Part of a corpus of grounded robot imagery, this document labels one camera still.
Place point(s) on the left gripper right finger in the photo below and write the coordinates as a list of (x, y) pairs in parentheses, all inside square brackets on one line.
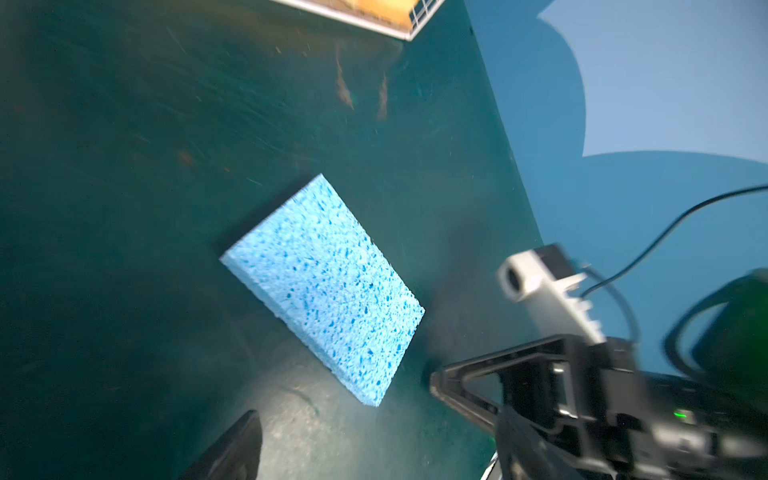
[(522, 452)]

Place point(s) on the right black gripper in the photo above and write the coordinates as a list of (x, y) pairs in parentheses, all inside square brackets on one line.
[(611, 418)]

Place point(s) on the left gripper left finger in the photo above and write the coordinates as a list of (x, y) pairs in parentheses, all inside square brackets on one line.
[(234, 456)]

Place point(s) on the blue sponge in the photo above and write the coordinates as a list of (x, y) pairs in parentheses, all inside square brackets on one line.
[(316, 268)]

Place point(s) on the white wire wooden shelf rack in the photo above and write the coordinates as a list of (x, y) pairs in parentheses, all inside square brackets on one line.
[(402, 20)]

